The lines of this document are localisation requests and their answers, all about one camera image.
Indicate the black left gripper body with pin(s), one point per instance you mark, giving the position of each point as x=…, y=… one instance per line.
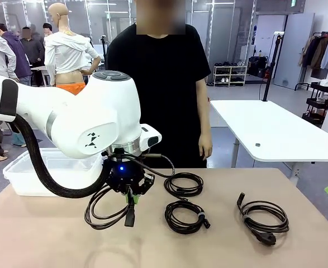
x=121, y=173

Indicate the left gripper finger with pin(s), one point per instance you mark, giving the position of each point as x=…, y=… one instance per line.
x=128, y=196
x=148, y=182

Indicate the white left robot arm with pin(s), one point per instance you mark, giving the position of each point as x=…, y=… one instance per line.
x=96, y=111

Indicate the person's left forearm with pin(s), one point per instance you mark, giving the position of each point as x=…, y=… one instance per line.
x=204, y=111

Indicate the person's left hand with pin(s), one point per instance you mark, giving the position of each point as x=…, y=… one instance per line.
x=206, y=146

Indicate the black utility cart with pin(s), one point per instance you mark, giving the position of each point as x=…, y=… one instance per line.
x=318, y=102

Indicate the large white table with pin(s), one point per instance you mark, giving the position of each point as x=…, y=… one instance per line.
x=264, y=125

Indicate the orange pants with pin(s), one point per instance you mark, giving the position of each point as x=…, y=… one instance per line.
x=71, y=88

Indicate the person in black t-shirt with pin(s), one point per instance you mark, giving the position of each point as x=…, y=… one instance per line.
x=166, y=83

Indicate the clear plastic storage container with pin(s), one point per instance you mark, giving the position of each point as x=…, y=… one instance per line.
x=21, y=178

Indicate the white long-sleeve shirt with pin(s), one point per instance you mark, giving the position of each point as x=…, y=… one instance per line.
x=66, y=53

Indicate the wooden shoe rack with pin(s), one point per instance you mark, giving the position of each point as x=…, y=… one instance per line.
x=230, y=74

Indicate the clothes rack with coats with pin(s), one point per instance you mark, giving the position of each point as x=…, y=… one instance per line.
x=317, y=53

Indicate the black bags pile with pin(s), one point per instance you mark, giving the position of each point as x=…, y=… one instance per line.
x=257, y=67

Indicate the person in dark jacket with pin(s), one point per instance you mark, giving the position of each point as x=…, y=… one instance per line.
x=33, y=50

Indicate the person in purple hoodie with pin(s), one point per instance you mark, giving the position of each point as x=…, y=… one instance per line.
x=15, y=56

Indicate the tan mannequin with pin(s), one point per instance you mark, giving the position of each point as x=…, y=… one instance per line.
x=58, y=12

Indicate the left wrist camera housing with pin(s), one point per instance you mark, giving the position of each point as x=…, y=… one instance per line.
x=147, y=136

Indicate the black camera pole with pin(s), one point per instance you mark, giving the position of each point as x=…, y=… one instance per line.
x=270, y=75

